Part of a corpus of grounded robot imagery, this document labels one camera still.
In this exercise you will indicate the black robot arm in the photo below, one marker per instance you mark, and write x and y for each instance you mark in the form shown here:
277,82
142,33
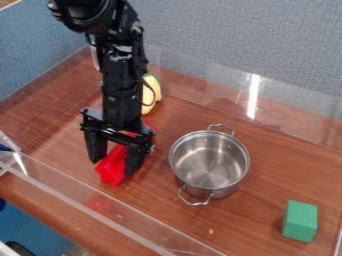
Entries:
110,24

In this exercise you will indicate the clear acrylic barrier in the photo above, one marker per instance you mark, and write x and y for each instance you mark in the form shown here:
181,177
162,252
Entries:
150,232
301,112

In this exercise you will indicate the stainless steel pot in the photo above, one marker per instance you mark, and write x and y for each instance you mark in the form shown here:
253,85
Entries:
210,162

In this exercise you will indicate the green cube block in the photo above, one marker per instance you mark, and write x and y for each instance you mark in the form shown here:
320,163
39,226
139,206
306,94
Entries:
300,221

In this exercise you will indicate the red rectangular block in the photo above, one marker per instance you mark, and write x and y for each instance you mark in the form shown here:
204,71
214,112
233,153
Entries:
113,164

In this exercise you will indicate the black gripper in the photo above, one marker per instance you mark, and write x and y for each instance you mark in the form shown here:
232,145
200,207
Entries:
118,116

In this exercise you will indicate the clear acrylic back barrier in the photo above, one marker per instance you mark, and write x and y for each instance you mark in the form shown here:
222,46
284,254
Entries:
301,112

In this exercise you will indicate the clear acrylic front barrier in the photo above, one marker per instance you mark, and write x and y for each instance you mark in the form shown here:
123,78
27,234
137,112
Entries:
150,232

